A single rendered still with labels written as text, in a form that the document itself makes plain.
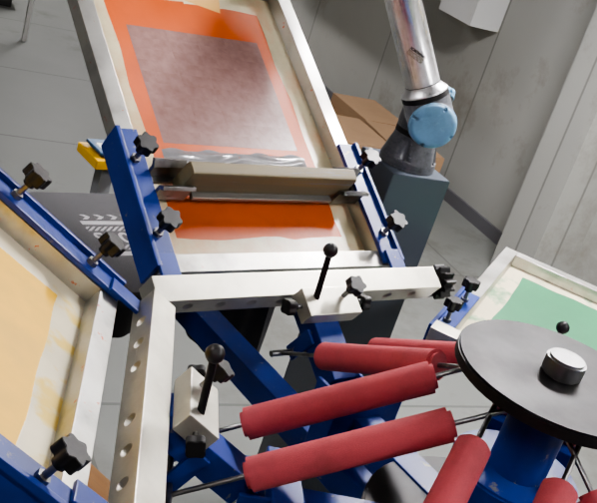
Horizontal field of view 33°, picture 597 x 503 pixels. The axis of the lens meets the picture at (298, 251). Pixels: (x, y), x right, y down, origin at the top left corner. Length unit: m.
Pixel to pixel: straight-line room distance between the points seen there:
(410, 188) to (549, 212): 2.88
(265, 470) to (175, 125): 0.88
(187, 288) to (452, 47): 5.24
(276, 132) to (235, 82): 0.14
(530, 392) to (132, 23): 1.20
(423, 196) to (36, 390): 1.48
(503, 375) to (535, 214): 4.09
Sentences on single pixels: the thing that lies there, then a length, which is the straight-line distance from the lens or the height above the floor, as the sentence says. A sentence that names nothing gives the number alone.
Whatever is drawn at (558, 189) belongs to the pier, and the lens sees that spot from 5.39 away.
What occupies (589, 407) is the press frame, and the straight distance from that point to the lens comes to 1.45.
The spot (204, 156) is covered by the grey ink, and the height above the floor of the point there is 1.27.
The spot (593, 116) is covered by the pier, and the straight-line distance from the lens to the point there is 5.28.
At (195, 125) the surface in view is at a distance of 2.08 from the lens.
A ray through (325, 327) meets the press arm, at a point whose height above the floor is 1.10.
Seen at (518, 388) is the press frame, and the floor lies 1.32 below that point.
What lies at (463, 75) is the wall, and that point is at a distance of 6.66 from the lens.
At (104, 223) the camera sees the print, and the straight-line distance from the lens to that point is 2.39.
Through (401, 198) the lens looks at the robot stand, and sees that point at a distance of 2.58.
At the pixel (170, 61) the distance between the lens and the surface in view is 2.16.
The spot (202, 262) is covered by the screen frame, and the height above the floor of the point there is 1.15.
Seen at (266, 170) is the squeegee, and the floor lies 1.30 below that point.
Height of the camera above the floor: 1.92
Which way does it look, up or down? 22 degrees down
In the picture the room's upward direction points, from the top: 18 degrees clockwise
